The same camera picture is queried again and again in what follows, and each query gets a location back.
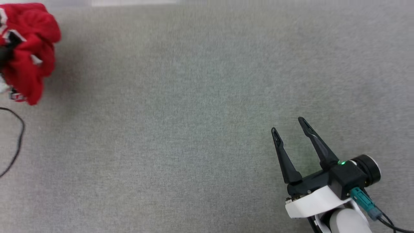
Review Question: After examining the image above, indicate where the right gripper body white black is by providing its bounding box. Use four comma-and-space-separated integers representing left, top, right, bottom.
285, 168, 352, 219

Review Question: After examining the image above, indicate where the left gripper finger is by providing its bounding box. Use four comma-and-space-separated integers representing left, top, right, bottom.
0, 46, 15, 70

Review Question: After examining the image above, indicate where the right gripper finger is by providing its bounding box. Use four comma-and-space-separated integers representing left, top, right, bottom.
271, 127, 303, 185
298, 117, 339, 170

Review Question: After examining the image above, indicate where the red Bulls basketball jersey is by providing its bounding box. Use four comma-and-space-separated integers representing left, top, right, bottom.
0, 3, 62, 106

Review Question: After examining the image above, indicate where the right camera cable teal connector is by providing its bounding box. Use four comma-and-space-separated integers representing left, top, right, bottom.
351, 187, 414, 233

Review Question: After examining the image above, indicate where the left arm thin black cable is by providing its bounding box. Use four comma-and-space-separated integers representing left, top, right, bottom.
0, 107, 26, 178

